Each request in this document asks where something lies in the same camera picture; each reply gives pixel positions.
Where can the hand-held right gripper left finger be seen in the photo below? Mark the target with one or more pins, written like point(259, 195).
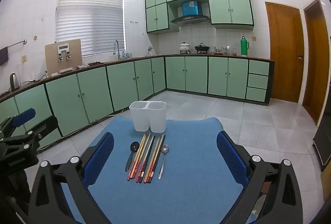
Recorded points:
point(99, 156)

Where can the wooden board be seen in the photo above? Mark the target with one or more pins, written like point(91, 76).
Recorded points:
point(51, 61)

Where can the white device on board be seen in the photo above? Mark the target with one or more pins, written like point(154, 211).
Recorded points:
point(63, 47)

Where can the white double utensil holder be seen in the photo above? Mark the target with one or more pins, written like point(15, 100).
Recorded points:
point(147, 118)

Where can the dark kitchen countertop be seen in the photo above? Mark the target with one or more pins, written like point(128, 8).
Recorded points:
point(261, 59)

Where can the steel electric kettle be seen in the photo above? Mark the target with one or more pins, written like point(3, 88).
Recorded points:
point(14, 81)

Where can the blue table mat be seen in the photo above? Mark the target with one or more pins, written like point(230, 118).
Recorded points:
point(181, 187)

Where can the green upper wall cabinets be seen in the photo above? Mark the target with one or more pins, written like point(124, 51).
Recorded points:
point(230, 6)

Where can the white window blind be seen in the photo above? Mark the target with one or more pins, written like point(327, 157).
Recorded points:
point(90, 19)

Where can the row of mixed chopsticks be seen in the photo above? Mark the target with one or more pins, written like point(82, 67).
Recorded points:
point(144, 159)

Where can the metal sink faucet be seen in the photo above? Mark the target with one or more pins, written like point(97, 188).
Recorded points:
point(119, 53)

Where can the range hood with blue cover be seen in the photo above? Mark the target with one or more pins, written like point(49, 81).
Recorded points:
point(191, 18)

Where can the metal spoon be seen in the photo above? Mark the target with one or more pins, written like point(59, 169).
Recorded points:
point(165, 149)

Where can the wooden door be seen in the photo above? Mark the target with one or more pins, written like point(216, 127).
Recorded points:
point(284, 53)
point(315, 63)

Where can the white cooking pot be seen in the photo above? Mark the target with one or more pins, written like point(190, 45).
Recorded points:
point(185, 47)

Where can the black cabinet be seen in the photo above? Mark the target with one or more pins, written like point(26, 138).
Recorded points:
point(323, 141)

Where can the green lower kitchen cabinets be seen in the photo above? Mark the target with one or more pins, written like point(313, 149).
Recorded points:
point(93, 94)

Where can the metal towel rail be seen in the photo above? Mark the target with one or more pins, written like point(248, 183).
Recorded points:
point(15, 44)

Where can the dark hanging towel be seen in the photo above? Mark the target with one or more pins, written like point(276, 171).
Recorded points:
point(4, 56)

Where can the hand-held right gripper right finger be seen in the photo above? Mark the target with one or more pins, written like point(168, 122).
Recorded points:
point(231, 159)

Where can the green thermos flask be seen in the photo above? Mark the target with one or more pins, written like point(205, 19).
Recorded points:
point(244, 47)

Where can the black wok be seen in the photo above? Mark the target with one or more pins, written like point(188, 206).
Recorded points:
point(201, 47)

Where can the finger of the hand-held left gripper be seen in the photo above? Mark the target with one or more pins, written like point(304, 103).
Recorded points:
point(23, 114)
point(44, 128)

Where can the black spoon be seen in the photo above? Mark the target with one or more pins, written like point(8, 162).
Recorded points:
point(134, 147)

